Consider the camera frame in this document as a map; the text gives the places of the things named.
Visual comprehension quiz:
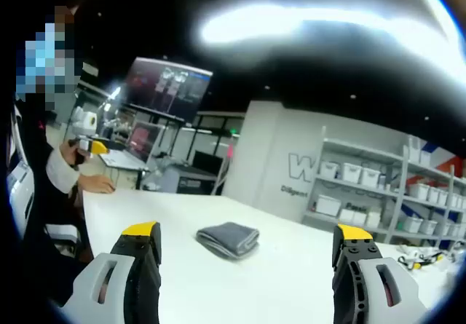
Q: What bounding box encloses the grey towel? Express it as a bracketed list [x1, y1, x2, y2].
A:
[196, 221, 260, 261]

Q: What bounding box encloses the white and yellow tabletop device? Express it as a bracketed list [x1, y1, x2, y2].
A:
[397, 250, 444, 271]

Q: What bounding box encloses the black desktop monitor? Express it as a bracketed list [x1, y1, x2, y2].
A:
[191, 150, 224, 175]

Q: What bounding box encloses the large hanging display screen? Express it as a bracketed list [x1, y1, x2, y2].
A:
[125, 57, 214, 120]

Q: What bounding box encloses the grey workstation desk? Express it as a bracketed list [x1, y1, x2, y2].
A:
[145, 158, 226, 196]

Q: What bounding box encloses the long ceiling light strip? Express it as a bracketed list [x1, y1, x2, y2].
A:
[198, 2, 460, 95]

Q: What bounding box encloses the person's left hand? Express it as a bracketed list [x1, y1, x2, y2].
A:
[59, 140, 117, 194]

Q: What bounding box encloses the white chest-worn device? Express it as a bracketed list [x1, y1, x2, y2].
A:
[6, 103, 36, 237]

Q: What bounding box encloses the curved desktop monitor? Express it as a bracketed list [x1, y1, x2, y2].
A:
[127, 121, 165, 162]

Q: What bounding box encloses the person in dark shirt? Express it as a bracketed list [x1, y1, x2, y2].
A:
[0, 94, 98, 305]

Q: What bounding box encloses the row of white storage bins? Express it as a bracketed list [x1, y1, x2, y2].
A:
[315, 136, 466, 240]

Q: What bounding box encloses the metal storage shelf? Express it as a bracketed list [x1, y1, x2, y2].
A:
[304, 125, 466, 249]

